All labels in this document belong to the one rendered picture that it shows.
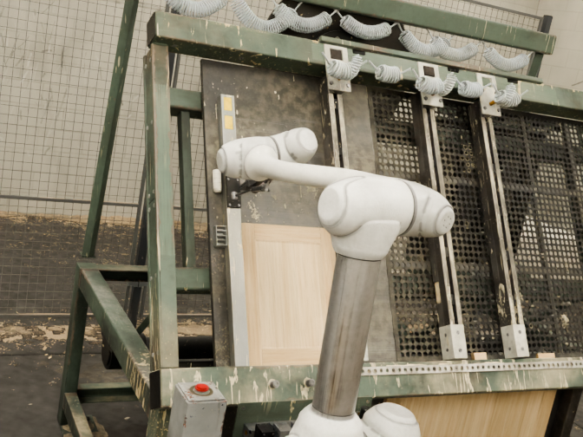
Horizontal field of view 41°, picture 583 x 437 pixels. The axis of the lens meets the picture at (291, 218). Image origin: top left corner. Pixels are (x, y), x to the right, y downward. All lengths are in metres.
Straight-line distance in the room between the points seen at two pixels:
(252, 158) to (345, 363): 0.65
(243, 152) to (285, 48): 0.86
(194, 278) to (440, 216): 1.09
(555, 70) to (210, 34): 6.83
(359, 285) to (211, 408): 0.70
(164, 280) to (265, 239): 0.41
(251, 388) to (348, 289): 0.88
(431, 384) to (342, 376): 1.14
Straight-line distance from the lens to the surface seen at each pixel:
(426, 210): 1.75
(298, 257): 2.71
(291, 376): 2.58
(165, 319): 2.44
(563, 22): 9.35
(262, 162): 2.08
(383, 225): 1.68
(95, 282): 3.43
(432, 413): 3.28
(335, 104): 2.95
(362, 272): 1.70
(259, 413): 2.54
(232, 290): 2.55
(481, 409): 3.44
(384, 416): 1.94
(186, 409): 2.21
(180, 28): 2.76
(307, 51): 2.94
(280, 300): 2.64
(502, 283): 3.18
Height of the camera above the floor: 1.92
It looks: 13 degrees down
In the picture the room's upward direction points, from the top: 11 degrees clockwise
